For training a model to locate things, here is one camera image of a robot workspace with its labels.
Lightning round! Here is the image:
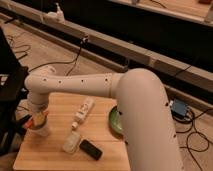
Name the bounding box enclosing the orange red pepper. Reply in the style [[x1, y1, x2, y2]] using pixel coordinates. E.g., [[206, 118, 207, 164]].
[[24, 117, 34, 129]]

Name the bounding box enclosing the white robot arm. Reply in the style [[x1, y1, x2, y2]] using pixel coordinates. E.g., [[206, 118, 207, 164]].
[[25, 67, 184, 171]]

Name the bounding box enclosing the green ceramic bowl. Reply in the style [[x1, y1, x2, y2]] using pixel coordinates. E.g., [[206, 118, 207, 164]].
[[108, 106, 123, 135]]

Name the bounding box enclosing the clear plastic packet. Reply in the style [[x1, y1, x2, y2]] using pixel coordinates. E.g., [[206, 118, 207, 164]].
[[62, 131, 81, 154]]

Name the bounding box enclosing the white squeeze bottle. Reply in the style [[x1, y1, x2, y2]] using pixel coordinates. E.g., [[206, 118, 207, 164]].
[[71, 97, 94, 130]]

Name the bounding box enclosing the black smartphone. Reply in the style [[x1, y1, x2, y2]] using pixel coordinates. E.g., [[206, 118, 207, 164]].
[[79, 139, 103, 160]]

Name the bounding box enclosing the blue power box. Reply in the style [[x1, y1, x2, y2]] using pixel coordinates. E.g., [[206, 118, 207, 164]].
[[169, 99, 188, 119]]

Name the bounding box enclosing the black chair frame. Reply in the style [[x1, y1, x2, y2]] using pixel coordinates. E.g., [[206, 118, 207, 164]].
[[0, 27, 30, 156]]

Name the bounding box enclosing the black floor cable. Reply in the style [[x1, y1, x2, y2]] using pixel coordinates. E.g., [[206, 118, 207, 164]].
[[28, 36, 89, 78]]

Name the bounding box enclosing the white object on rail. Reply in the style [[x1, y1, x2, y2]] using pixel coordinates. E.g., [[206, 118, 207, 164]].
[[46, 4, 65, 23]]

